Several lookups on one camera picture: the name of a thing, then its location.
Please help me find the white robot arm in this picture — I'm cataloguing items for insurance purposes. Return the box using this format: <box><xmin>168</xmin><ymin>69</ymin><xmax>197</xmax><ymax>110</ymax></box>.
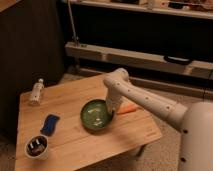
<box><xmin>103</xmin><ymin>68</ymin><xmax>213</xmax><ymax>171</ymax></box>

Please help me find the green ceramic bowl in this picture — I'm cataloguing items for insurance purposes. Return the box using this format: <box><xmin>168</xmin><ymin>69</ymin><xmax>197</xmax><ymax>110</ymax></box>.
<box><xmin>80</xmin><ymin>99</ymin><xmax>113</xmax><ymax>131</ymax></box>

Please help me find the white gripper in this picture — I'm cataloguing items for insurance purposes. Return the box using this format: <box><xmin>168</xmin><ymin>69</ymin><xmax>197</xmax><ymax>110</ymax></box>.
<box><xmin>106</xmin><ymin>88</ymin><xmax>123</xmax><ymax>115</ymax></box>

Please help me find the clear plastic bottle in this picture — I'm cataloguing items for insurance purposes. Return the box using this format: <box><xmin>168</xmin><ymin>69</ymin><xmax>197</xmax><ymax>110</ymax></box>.
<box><xmin>29</xmin><ymin>78</ymin><xmax>44</xmax><ymax>106</ymax></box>

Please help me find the black handle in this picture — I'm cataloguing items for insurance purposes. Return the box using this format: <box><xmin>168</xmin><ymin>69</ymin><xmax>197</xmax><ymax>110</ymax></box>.
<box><xmin>163</xmin><ymin>56</ymin><xmax>193</xmax><ymax>65</ymax></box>

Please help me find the white cup with contents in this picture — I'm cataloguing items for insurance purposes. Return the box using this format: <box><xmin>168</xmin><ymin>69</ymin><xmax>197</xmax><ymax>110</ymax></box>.
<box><xmin>24</xmin><ymin>135</ymin><xmax>49</xmax><ymax>160</ymax></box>

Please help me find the upper white shelf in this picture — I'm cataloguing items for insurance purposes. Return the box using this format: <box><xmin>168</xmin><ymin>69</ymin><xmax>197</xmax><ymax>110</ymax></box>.
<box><xmin>61</xmin><ymin>0</ymin><xmax>213</xmax><ymax>20</ymax></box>

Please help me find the metal stand pole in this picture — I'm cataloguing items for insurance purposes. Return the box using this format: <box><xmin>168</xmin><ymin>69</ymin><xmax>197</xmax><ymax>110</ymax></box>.
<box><xmin>67</xmin><ymin>0</ymin><xmax>80</xmax><ymax>46</ymax></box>

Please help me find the blue sponge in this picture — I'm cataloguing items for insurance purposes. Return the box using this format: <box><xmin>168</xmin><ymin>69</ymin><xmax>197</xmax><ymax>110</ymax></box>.
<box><xmin>40</xmin><ymin>114</ymin><xmax>60</xmax><ymax>136</ymax></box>

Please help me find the white shelf rail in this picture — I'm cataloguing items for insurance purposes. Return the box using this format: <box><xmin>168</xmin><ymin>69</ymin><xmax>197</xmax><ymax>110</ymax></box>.
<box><xmin>65</xmin><ymin>42</ymin><xmax>213</xmax><ymax>78</ymax></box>

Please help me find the orange carrot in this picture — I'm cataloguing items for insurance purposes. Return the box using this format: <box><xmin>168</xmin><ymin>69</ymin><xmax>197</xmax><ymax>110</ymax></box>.
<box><xmin>117</xmin><ymin>104</ymin><xmax>138</xmax><ymax>114</ymax></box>

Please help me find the wooden folding table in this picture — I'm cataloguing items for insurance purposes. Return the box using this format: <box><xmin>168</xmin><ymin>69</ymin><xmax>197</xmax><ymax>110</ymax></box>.
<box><xmin>15</xmin><ymin>75</ymin><xmax>162</xmax><ymax>171</ymax></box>

